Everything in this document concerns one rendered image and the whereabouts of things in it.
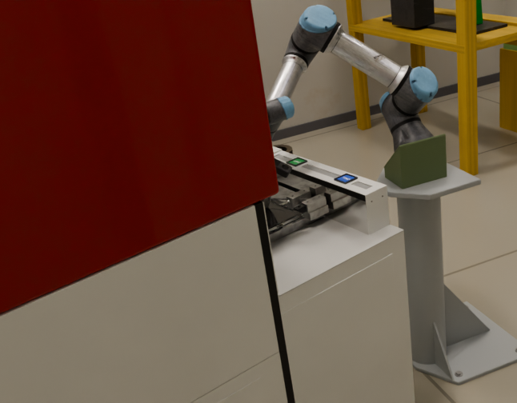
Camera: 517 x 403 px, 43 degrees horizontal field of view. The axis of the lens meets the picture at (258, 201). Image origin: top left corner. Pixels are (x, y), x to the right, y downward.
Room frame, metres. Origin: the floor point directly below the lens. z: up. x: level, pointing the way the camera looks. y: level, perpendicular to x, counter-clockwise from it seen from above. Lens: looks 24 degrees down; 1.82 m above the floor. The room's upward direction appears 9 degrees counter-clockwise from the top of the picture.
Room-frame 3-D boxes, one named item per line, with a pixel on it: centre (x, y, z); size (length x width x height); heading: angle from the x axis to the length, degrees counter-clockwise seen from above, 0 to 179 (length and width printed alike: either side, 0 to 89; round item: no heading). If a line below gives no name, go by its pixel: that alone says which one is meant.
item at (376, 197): (2.09, -0.23, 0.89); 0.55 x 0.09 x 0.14; 32
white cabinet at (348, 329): (2.08, 0.07, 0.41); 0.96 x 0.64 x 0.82; 32
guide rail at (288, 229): (1.89, 0.00, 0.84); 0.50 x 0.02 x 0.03; 122
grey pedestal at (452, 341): (2.24, -0.70, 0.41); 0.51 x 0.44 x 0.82; 106
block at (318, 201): (1.98, -0.18, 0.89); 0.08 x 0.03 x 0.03; 122
